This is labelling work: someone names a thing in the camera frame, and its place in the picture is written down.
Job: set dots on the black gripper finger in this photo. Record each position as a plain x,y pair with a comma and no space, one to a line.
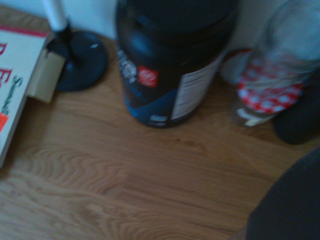
292,202

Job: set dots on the dark round container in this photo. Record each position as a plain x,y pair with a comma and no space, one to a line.
300,117

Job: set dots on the jar with red dotted lid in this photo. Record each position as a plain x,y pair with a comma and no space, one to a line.
265,97

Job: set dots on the white round container red rim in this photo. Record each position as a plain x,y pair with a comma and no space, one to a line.
231,67

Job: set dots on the clear glass jar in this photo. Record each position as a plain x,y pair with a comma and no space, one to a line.
290,32

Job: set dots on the large black labelled tub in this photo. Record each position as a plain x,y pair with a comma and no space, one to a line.
170,57

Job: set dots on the black stand with white pole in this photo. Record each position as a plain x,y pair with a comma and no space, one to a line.
80,65

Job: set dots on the tan cardboard box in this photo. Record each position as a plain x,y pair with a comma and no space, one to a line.
45,75

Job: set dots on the white printed cardboard box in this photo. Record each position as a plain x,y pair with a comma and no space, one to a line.
15,75

